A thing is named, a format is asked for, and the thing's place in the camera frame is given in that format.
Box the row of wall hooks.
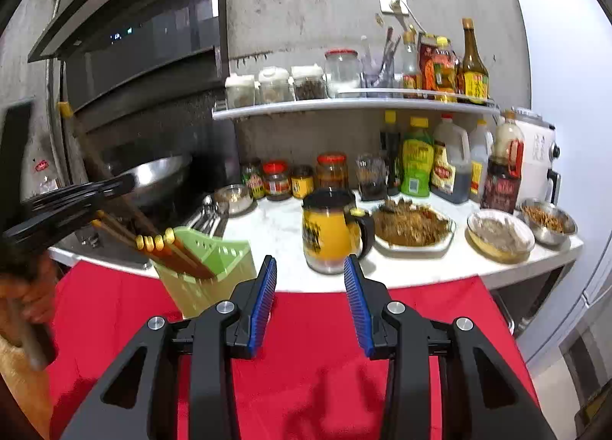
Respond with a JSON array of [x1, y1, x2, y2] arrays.
[[230, 54, 288, 64]]

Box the small steel bowl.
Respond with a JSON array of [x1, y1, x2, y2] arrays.
[[213, 184, 253, 216]]

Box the tall dark brown bottle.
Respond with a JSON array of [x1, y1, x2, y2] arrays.
[[456, 18, 491, 104]]

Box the person's left hand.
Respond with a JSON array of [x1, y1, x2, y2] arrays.
[[0, 256, 59, 326]]

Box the clear oil bottle red label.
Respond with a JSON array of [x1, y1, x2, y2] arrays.
[[21, 134, 64, 202]]

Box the steel bowl of food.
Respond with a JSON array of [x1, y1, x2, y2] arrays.
[[519, 198, 578, 247]]

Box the red-lidded glass jar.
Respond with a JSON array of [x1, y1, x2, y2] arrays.
[[325, 49, 363, 99]]

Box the yellow jar black lid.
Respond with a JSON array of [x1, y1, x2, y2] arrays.
[[301, 189, 376, 274]]

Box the red-lidded sauce jar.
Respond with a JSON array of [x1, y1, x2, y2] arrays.
[[262, 160, 292, 202]]

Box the clear bottle yellow cap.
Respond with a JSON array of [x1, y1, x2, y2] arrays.
[[402, 31, 424, 99]]

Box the green plastic utensil holder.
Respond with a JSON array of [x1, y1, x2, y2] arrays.
[[152, 226, 256, 319]]

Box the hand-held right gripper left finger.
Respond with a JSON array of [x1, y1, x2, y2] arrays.
[[60, 256, 277, 440]]

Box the black range hood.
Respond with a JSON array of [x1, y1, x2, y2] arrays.
[[28, 0, 230, 135]]

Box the metal pipe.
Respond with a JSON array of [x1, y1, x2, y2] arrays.
[[45, 57, 68, 183]]

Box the white plastic jug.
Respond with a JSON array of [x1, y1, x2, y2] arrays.
[[469, 119, 495, 204]]

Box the brown gold-tipped chopstick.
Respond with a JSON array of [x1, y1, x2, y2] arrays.
[[57, 103, 161, 237], [94, 210, 144, 247], [145, 236, 202, 278], [135, 236, 192, 278], [164, 228, 218, 278], [90, 220, 144, 256], [154, 235, 211, 279]]

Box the glass cup of dark spice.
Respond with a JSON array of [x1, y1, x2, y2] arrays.
[[356, 153, 388, 202]]

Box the green squeeze bottle yellow cap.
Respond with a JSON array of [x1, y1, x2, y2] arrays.
[[400, 116, 435, 198]]

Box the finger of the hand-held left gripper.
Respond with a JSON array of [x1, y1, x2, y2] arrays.
[[0, 203, 103, 249], [21, 177, 139, 214]]

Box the dark vinegar jug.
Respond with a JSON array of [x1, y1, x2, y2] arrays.
[[430, 114, 472, 204]]

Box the dark bottle red handle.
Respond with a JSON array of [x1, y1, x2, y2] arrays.
[[480, 110, 525, 215]]

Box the dark soy sauce bottle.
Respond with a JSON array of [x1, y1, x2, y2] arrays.
[[380, 110, 401, 197]]

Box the orange-lidded sauce jar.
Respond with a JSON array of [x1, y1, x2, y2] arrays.
[[316, 152, 348, 192]]

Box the white-lidded spice jar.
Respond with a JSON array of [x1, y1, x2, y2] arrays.
[[226, 74, 256, 110], [258, 67, 292, 104], [291, 65, 327, 101]]

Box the white plug cable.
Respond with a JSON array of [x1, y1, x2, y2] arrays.
[[389, 0, 422, 35]]

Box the white plate of food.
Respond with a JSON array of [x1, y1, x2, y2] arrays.
[[372, 198, 457, 252]]

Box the red tablecloth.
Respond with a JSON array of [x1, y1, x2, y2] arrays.
[[47, 261, 541, 440]]

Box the steel wok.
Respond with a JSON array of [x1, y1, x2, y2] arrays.
[[103, 154, 194, 211]]

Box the white kitchen appliance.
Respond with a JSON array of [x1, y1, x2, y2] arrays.
[[514, 108, 561, 206]]

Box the person's left forearm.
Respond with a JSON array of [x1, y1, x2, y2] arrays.
[[0, 325, 52, 440]]

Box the yellow-labelled small jar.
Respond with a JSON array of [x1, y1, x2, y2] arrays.
[[291, 165, 315, 199]]

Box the glass cup of utensils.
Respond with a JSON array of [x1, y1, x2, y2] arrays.
[[362, 26, 400, 89]]

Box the wooden chopsticks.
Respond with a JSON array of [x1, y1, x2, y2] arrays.
[[52, 196, 206, 273]]

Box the green-lidded jar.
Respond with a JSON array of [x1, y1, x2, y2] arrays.
[[240, 161, 265, 200]]

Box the white refrigerator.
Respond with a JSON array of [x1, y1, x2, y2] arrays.
[[509, 0, 612, 364]]

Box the glass bowl of food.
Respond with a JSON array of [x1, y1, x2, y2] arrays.
[[466, 208, 536, 261]]

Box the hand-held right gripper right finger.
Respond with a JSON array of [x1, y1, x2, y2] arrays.
[[344, 254, 558, 440]]

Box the yellow cooking oil bottle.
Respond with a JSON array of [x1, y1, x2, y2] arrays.
[[433, 37, 460, 102]]

